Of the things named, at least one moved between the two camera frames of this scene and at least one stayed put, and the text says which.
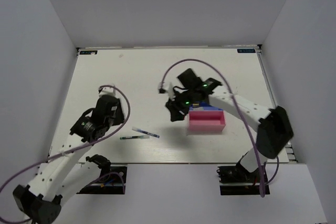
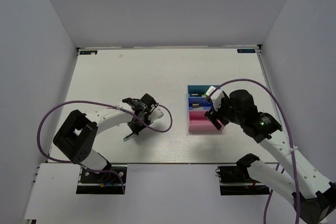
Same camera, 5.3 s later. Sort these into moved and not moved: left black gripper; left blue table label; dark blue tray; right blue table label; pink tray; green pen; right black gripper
Moved: left black gripper; right black gripper; green pen
Not moved: pink tray; left blue table label; right blue table label; dark blue tray
